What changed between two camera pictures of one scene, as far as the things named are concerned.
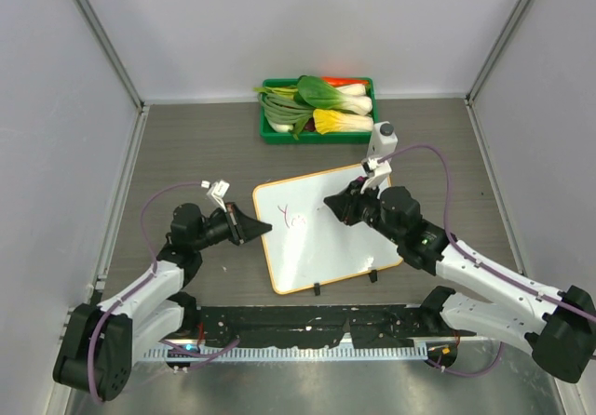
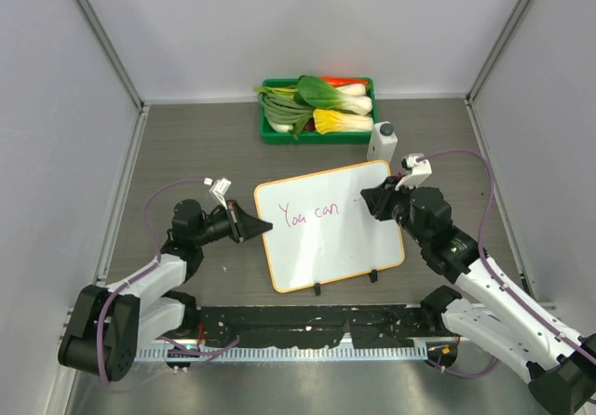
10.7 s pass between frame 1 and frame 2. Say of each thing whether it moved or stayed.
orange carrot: stayed
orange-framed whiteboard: stayed
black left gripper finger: stayed
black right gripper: moved
